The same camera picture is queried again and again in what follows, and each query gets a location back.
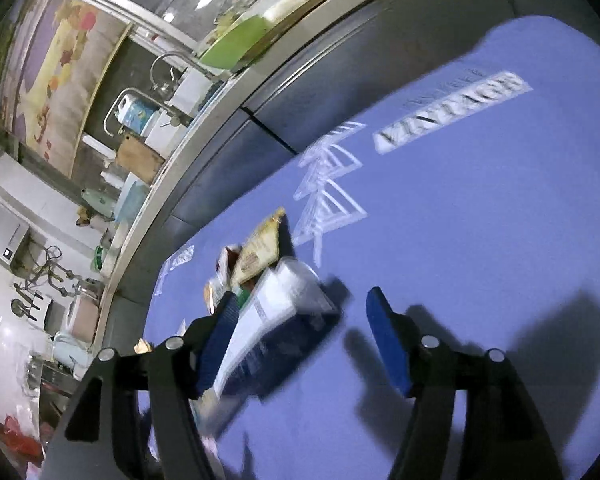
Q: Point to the white wall appliance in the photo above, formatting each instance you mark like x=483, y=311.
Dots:
x=0, y=230

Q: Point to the steel faucet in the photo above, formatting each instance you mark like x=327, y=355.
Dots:
x=177, y=116
x=180, y=57

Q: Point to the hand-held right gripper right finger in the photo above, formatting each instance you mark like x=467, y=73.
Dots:
x=387, y=340

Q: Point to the green plastic basin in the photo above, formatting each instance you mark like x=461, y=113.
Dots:
x=235, y=45

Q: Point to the white ceramic sink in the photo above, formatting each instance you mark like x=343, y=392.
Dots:
x=192, y=87

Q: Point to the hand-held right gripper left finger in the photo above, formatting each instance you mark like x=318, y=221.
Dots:
x=220, y=345

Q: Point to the red white wrapper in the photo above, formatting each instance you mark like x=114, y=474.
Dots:
x=226, y=262

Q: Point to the yellow snack packet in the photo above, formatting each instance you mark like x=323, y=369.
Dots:
x=257, y=252

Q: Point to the barred kitchen window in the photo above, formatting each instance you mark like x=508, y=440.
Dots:
x=145, y=0

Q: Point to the light blue plastic box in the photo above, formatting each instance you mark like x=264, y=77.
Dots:
x=130, y=202

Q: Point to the red plastic bag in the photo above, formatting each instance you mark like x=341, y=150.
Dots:
x=22, y=437

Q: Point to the wooden cutting board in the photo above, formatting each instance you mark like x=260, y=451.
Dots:
x=140, y=160

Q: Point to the grey kitchen counter cabinet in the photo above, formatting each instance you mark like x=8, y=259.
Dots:
x=330, y=60

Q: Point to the blue white milk carton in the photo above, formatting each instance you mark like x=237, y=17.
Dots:
x=275, y=320

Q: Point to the pink rice cooker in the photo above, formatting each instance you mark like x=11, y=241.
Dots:
x=82, y=317

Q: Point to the blue white detergent bottle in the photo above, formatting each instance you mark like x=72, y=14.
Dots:
x=137, y=112

